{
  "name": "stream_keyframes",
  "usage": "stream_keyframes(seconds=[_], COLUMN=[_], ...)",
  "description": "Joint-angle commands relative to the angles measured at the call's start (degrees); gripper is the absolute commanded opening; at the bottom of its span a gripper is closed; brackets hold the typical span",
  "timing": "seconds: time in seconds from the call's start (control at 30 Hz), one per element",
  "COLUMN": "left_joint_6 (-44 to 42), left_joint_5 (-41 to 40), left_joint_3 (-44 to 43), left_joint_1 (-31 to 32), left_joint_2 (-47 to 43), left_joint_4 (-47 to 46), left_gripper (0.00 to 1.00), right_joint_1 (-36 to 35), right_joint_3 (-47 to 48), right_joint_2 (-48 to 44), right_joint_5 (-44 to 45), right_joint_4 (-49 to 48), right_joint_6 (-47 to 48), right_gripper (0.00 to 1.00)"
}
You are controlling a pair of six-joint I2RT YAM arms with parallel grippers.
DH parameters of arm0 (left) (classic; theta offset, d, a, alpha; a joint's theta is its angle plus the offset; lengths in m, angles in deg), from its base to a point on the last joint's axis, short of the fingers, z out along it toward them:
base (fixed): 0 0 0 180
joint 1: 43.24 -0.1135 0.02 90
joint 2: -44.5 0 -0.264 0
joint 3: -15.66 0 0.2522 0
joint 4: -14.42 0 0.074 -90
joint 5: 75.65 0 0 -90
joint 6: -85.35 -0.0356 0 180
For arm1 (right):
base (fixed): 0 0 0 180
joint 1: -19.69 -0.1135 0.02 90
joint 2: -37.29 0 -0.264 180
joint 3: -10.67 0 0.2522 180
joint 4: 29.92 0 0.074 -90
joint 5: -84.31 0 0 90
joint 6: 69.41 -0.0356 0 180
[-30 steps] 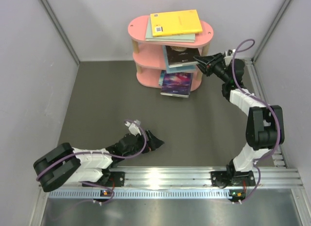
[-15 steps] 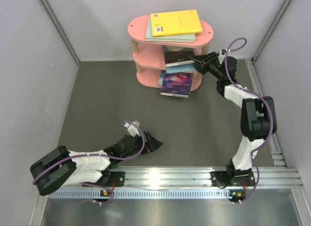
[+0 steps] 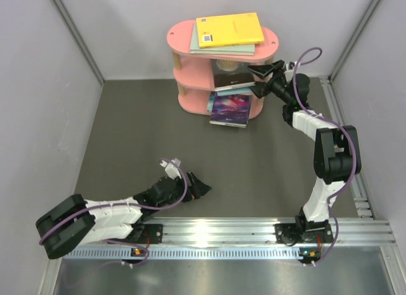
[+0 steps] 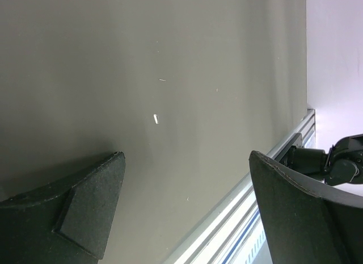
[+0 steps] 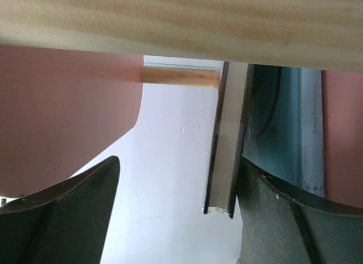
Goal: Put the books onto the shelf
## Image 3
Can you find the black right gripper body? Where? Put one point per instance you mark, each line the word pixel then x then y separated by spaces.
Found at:
pixel 278 87

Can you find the grey-green book with black circle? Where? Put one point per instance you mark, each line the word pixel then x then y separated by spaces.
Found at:
pixel 239 50

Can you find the perforated grey cable duct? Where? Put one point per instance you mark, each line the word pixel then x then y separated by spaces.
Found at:
pixel 178 253

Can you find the yellow book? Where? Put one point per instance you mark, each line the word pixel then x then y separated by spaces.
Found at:
pixel 229 30

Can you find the aluminium mounting rail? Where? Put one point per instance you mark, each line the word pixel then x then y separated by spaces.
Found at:
pixel 222 232

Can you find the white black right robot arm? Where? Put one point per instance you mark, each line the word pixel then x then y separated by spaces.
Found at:
pixel 336 157

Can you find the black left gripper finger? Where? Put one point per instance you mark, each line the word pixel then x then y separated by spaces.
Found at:
pixel 199 189
pixel 191 177

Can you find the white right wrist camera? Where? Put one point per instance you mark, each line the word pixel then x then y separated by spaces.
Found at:
pixel 289 70

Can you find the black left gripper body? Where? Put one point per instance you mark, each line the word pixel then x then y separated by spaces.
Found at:
pixel 177 193

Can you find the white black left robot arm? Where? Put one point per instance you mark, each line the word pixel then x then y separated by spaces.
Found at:
pixel 77 221

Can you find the black book with gold moon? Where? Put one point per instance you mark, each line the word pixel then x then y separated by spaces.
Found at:
pixel 228 74

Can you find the teal ocean cover book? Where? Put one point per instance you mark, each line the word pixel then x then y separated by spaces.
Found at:
pixel 210 103

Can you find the pink three-tier shelf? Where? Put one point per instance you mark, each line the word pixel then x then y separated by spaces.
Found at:
pixel 193 72

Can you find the purple blue cover book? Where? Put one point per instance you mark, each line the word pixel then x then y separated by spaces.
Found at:
pixel 231 110

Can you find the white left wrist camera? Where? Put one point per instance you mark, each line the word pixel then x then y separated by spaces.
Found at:
pixel 171 168

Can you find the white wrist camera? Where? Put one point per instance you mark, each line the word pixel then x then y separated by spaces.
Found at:
pixel 171 168
pixel 289 70

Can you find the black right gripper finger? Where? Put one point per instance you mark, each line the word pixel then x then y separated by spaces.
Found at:
pixel 260 89
pixel 263 71

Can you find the light blue thin book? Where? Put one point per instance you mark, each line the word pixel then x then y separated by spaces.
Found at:
pixel 236 91

